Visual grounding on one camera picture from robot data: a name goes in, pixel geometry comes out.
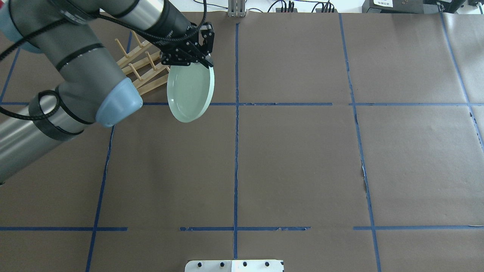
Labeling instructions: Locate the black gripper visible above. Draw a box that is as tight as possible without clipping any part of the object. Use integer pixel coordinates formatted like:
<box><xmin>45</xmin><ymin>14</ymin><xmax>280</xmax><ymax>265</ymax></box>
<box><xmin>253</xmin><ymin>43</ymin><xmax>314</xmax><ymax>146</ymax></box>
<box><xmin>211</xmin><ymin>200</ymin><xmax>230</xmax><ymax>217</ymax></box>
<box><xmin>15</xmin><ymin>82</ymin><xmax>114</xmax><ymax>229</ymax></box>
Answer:
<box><xmin>160</xmin><ymin>37</ymin><xmax>213</xmax><ymax>69</ymax></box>

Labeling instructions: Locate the light green round plate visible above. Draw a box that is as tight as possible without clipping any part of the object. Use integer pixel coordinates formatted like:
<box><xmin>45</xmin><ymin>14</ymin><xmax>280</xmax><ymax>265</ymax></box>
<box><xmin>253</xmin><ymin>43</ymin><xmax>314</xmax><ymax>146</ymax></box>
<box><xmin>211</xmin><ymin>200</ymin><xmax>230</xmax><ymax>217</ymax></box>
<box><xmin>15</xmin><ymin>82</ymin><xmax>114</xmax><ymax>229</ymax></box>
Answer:
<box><xmin>166</xmin><ymin>63</ymin><xmax>216</xmax><ymax>123</ymax></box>

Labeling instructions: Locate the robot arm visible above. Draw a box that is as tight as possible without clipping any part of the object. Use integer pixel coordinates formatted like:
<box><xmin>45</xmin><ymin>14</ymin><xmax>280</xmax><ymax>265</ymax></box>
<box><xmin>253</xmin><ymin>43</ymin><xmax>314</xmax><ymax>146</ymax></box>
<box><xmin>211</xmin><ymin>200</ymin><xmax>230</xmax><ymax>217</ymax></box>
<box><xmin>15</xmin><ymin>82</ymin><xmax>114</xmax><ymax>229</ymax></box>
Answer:
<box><xmin>1</xmin><ymin>0</ymin><xmax>214</xmax><ymax>184</ymax></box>

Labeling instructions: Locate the wooden dish rack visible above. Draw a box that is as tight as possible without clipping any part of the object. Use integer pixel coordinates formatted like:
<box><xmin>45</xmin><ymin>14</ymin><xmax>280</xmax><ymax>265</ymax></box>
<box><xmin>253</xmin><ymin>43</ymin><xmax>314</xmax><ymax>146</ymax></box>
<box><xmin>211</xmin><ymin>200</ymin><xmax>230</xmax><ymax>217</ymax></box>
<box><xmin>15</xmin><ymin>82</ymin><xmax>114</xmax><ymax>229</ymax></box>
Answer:
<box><xmin>114</xmin><ymin>31</ymin><xmax>171</xmax><ymax>95</ymax></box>

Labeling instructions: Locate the black box with label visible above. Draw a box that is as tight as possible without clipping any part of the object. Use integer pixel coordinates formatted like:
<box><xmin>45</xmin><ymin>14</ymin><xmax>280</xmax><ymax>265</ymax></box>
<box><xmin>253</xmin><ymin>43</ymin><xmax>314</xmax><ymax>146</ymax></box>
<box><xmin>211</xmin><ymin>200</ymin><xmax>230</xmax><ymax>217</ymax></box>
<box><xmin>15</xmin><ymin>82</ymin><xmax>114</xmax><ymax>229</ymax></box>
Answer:
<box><xmin>361</xmin><ymin>0</ymin><xmax>425</xmax><ymax>14</ymax></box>

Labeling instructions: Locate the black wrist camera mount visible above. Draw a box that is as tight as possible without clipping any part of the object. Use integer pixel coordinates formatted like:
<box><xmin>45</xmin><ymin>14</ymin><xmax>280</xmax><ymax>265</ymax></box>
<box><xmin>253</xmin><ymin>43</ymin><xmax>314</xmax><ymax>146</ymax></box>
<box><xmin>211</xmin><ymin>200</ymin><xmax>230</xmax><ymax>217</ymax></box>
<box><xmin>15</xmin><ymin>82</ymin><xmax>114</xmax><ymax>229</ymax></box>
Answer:
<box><xmin>199</xmin><ymin>22</ymin><xmax>215</xmax><ymax>54</ymax></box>

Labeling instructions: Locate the aluminium frame post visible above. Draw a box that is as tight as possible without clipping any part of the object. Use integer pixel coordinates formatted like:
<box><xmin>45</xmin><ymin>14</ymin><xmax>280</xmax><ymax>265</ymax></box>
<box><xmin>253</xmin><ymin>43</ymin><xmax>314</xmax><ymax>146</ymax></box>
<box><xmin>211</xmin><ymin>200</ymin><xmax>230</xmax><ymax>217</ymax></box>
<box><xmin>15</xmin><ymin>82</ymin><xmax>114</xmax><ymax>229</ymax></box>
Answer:
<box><xmin>228</xmin><ymin>0</ymin><xmax>247</xmax><ymax>18</ymax></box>

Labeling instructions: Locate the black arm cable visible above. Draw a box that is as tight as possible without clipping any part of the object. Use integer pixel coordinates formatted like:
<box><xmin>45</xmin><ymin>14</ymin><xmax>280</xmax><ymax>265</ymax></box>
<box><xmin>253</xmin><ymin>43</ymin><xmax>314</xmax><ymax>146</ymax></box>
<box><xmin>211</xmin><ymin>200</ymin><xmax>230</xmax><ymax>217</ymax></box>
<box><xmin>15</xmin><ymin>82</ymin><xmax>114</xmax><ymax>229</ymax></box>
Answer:
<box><xmin>0</xmin><ymin>0</ymin><xmax>208</xmax><ymax>121</ymax></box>

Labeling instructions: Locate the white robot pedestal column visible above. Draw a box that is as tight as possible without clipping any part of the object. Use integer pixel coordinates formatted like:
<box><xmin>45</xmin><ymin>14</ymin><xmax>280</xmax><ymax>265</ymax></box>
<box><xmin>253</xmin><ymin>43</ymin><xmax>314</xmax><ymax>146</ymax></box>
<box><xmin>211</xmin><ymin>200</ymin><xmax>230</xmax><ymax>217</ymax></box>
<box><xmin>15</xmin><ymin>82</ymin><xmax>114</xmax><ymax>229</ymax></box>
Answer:
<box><xmin>185</xmin><ymin>259</ymin><xmax>285</xmax><ymax>272</ymax></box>

